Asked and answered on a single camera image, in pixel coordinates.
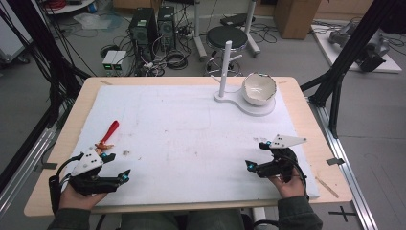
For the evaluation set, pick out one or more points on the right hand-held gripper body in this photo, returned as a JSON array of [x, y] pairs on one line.
[[282, 161]]

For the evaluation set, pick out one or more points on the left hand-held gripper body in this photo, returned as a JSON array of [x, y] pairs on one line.
[[87, 163]]

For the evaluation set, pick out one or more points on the person's right hand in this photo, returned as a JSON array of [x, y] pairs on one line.
[[292, 189]]

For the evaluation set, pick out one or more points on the person's left hand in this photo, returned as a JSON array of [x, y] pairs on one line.
[[76, 200]]

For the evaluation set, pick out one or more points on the black tape strip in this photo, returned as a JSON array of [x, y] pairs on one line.
[[335, 161], [48, 165]]

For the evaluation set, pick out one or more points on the thin wooden stick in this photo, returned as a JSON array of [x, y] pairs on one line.
[[327, 187]]

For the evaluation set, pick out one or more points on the white ceramic bowl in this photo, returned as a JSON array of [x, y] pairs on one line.
[[259, 87]]

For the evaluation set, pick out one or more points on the white foam board mat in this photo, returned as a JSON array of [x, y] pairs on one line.
[[191, 147]]

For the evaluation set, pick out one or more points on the person's legs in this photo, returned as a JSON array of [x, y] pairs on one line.
[[182, 220]]

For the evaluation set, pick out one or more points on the black tape cross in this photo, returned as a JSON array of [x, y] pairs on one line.
[[342, 213]]

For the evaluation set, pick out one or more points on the white peg stand with base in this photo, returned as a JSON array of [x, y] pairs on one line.
[[226, 67]]

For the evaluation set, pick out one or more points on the white power supply box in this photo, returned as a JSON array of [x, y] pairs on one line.
[[119, 60], [109, 60]]

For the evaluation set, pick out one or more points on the black round stool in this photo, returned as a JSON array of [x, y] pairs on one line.
[[227, 36]]

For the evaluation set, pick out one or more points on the white metal stand legs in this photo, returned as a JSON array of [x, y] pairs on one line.
[[199, 41]]

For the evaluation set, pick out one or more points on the flat black pad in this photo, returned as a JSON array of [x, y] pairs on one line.
[[236, 19]]

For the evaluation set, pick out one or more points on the brown cardboard box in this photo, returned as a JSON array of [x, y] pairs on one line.
[[297, 17]]

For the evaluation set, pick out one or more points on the large black computer tower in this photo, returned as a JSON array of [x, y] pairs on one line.
[[142, 28]]

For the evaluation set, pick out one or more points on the clear plastic sheet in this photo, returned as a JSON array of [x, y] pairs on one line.
[[95, 20]]

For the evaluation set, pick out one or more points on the slim black computer tower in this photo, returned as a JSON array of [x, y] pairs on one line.
[[166, 25]]

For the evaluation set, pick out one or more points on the grey robot device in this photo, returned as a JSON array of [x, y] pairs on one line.
[[373, 48]]

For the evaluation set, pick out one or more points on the white floor platform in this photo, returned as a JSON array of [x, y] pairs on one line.
[[392, 65]]

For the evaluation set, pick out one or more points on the white round table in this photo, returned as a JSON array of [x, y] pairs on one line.
[[68, 6]]

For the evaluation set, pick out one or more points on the aluminium rail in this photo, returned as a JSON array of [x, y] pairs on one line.
[[25, 166], [348, 172]]

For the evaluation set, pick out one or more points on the black frame strut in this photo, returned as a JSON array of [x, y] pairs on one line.
[[38, 41], [348, 54]]

